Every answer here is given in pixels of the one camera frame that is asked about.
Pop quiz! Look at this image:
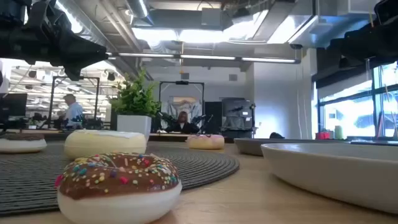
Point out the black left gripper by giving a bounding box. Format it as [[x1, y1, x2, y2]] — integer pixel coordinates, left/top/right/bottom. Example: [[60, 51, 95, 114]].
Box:
[[0, 0, 109, 82]]

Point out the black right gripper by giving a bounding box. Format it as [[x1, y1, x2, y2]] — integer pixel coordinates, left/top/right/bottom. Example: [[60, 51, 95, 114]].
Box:
[[327, 22, 398, 68]]

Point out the cream donut with white icing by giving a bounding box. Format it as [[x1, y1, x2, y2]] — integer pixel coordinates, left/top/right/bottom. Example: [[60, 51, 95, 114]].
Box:
[[63, 129, 148, 160]]

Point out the plain chocolate iced donut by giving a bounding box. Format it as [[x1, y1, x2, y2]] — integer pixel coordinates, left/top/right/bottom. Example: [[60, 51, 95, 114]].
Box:
[[0, 132, 48, 154]]

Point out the chocolate donut with coloured sprinkles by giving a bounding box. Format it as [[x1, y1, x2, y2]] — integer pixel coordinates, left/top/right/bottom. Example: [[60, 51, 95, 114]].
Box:
[[55, 151, 183, 224]]

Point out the tan donut with dark icing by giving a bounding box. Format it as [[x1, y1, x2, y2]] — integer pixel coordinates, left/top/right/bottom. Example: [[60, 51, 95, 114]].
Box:
[[187, 134, 225, 151]]

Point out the person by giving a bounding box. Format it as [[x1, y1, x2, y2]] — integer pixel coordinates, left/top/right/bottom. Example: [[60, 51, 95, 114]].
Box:
[[62, 94, 85, 130], [164, 111, 201, 134]]

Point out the black computer monitor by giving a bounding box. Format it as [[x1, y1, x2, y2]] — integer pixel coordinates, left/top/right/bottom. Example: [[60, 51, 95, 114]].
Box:
[[0, 93, 28, 124]]

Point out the green plant in white pot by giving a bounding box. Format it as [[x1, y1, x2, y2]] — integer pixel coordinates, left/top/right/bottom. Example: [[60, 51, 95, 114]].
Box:
[[110, 70, 161, 142]]

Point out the grey hanging shirt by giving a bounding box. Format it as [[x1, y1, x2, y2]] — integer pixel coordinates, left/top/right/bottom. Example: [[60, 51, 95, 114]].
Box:
[[166, 96, 203, 125]]

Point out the long linear ceiling light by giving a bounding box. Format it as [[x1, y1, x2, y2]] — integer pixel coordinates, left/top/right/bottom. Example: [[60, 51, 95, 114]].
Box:
[[105, 52, 301, 65]]

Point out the white shallow bowl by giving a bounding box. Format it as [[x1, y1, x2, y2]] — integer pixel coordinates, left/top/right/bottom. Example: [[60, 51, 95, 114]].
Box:
[[260, 142, 398, 215]]

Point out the grey shallow bowl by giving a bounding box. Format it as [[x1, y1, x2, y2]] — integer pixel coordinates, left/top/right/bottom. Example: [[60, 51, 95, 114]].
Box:
[[233, 138, 352, 157]]

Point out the round grey woven placemat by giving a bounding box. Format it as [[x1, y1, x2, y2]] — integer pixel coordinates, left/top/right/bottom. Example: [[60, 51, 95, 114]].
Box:
[[0, 141, 240, 217]]

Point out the black background rig frame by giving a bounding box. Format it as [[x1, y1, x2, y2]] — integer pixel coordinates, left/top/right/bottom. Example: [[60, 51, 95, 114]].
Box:
[[47, 76, 100, 128]]

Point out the black rig frame with shirt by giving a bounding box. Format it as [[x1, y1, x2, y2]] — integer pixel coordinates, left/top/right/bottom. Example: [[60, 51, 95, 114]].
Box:
[[159, 80, 205, 133]]

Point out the black aluminium table frame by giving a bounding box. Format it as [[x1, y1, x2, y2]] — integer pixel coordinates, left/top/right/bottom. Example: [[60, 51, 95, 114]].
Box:
[[0, 130, 236, 144]]

